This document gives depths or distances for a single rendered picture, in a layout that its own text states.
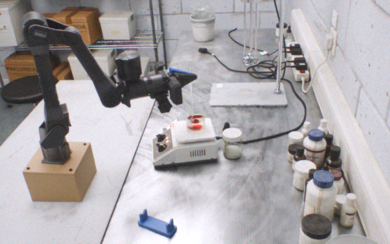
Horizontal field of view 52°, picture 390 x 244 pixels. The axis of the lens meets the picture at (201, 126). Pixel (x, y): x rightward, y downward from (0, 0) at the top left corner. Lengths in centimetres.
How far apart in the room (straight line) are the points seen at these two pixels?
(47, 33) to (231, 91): 87
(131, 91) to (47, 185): 34
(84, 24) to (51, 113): 236
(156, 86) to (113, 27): 238
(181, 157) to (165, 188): 12
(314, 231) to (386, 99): 35
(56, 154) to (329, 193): 71
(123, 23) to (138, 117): 197
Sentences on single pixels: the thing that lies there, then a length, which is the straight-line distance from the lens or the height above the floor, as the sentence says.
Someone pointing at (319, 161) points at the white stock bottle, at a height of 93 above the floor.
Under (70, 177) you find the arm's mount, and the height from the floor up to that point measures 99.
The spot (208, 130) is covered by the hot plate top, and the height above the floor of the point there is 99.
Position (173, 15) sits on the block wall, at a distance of 366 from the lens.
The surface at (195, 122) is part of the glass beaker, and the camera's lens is 120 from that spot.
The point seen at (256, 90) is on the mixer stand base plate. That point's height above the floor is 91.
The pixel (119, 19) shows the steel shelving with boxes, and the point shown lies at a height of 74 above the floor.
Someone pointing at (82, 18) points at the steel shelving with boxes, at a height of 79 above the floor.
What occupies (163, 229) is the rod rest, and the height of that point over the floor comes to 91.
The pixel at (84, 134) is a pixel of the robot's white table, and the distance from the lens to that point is 148.
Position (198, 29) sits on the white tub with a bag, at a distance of 222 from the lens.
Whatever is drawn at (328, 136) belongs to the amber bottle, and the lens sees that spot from 123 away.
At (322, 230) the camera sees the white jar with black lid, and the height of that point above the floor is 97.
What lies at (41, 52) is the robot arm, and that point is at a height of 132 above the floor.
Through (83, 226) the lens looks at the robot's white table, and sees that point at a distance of 110.
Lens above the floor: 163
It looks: 31 degrees down
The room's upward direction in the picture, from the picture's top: 3 degrees counter-clockwise
